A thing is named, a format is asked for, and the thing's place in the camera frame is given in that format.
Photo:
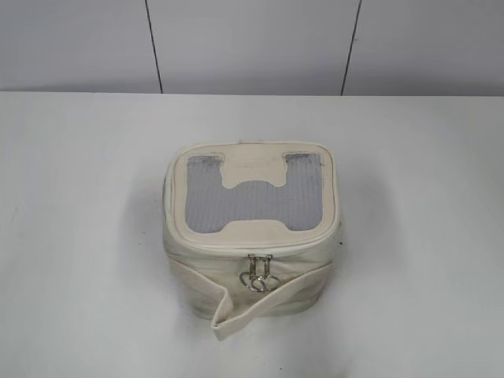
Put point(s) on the silver ring zipper pull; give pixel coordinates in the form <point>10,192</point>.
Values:
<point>250,278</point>

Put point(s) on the cream zippered bag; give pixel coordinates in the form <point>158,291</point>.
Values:
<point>223,202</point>

